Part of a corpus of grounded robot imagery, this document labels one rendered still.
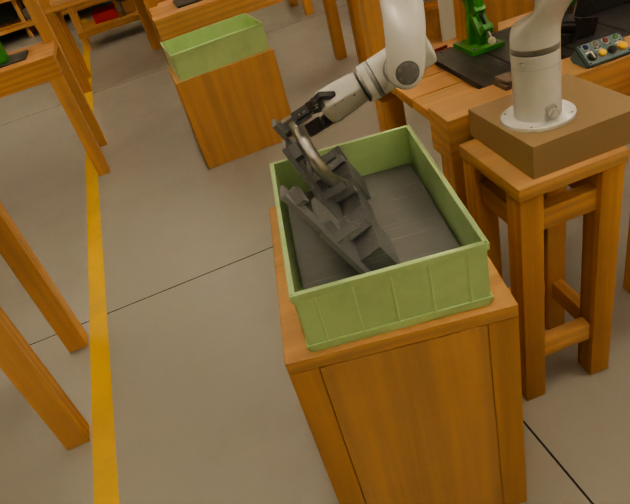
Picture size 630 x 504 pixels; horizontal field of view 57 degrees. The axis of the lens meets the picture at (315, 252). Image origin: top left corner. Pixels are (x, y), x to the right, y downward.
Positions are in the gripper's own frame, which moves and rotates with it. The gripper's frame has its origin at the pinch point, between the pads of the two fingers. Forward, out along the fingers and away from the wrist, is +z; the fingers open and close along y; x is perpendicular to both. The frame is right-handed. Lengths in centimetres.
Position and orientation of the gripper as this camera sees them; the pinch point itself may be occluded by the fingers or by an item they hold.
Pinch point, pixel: (304, 123)
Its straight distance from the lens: 134.2
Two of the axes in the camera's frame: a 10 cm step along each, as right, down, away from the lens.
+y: -3.2, -0.6, -9.5
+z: -8.4, 4.9, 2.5
